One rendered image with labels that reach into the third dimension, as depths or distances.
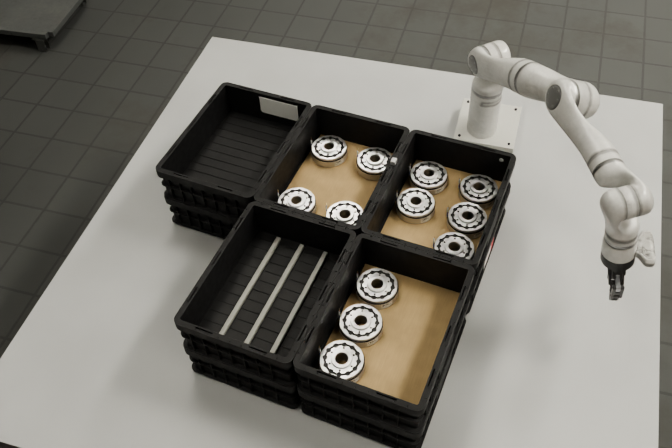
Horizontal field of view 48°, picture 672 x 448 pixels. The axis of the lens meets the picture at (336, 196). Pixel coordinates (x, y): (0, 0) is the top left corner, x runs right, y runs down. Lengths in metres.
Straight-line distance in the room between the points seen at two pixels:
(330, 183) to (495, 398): 0.72
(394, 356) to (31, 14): 3.17
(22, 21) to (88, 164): 1.12
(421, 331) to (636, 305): 0.61
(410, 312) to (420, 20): 2.53
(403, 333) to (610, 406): 0.52
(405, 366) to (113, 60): 2.76
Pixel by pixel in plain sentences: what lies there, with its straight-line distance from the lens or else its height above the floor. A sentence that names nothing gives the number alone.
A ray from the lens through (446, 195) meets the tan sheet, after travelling 2.09.
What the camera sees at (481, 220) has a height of 0.86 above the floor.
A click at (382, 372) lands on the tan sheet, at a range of 1.77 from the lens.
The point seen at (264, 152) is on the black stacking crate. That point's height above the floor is 0.83.
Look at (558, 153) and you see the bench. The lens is 2.45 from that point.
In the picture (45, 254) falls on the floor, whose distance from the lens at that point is 3.28.
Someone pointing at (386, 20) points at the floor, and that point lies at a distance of 4.15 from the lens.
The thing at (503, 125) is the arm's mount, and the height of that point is 0.74.
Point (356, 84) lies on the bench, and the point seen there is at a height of 0.70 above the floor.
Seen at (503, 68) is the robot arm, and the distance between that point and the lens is 2.07.
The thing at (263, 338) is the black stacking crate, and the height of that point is 0.83.
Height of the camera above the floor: 2.38
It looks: 48 degrees down
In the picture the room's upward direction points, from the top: 4 degrees counter-clockwise
